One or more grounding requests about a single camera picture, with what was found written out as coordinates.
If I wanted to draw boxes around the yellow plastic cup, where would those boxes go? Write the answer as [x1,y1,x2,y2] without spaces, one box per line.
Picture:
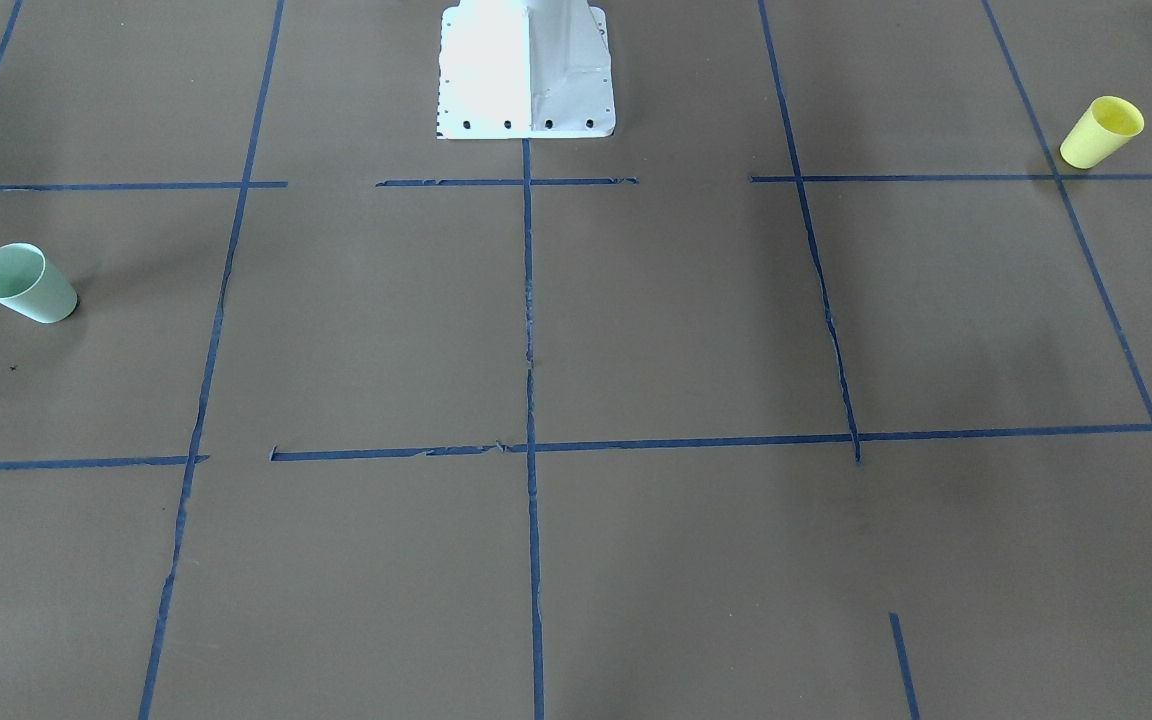
[1059,96,1146,170]

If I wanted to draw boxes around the green plastic cup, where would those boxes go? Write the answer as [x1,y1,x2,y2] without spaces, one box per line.
[0,243,81,324]

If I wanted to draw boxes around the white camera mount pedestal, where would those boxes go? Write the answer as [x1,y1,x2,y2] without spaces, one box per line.
[435,1,617,141]

